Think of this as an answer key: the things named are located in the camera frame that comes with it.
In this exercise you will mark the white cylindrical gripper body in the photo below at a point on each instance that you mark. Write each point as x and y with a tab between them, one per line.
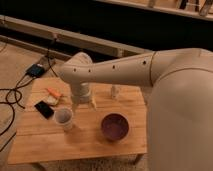
80	93

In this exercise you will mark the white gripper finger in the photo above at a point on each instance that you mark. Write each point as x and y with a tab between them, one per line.
74	107
93	104

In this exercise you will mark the dark purple ceramic bowl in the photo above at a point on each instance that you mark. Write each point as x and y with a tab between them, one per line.
114	127

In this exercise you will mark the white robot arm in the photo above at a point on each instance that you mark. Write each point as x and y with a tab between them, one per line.
179	124

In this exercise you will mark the white paper cup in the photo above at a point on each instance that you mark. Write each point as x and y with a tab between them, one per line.
64	118

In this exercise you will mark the white folded cloth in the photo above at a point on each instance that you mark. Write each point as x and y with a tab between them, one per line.
51	100

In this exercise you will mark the orange marker pen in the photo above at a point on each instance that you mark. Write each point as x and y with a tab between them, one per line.
54	93

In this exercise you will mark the black smartphone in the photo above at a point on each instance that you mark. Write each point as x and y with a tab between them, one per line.
44	109

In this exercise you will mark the wooden low table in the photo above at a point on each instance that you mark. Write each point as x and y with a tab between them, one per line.
41	140

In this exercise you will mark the blue black power adapter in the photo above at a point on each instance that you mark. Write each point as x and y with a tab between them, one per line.
35	71

